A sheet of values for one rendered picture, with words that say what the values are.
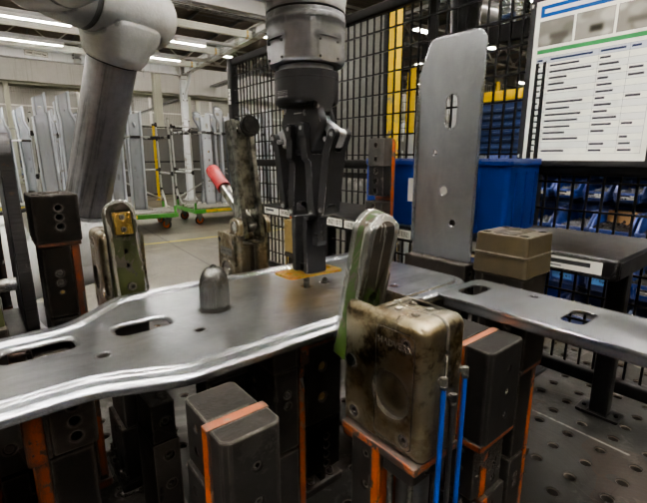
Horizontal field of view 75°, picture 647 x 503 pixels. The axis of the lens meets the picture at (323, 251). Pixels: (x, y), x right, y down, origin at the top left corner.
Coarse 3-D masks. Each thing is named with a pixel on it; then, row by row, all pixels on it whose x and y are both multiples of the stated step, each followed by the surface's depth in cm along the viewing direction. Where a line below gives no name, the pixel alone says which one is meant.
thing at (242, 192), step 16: (240, 128) 60; (256, 128) 60; (240, 144) 62; (240, 160) 62; (256, 160) 63; (240, 176) 61; (256, 176) 63; (240, 192) 61; (256, 192) 63; (240, 208) 61; (256, 208) 63
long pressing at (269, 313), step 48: (192, 288) 53; (240, 288) 53; (288, 288) 53; (336, 288) 53; (432, 288) 54; (48, 336) 39; (96, 336) 39; (144, 336) 39; (192, 336) 39; (240, 336) 39; (288, 336) 40; (0, 384) 31; (48, 384) 31; (96, 384) 31; (144, 384) 32; (192, 384) 33
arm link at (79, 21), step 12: (12, 0) 73; (24, 0) 71; (36, 0) 69; (48, 0) 68; (48, 12) 75; (60, 12) 74; (72, 12) 74; (84, 12) 75; (96, 12) 77; (72, 24) 78; (84, 24) 78
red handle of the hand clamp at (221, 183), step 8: (208, 168) 70; (216, 168) 70; (216, 176) 68; (224, 176) 69; (216, 184) 68; (224, 184) 68; (224, 192) 67; (232, 192) 67; (232, 200) 66; (232, 208) 66; (248, 216) 64; (248, 224) 62; (256, 224) 63
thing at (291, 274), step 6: (282, 270) 53; (288, 270) 53; (294, 270) 54; (300, 270) 54; (324, 270) 54; (330, 270) 54; (336, 270) 54; (282, 276) 51; (288, 276) 51; (294, 276) 51; (300, 276) 51; (306, 276) 51
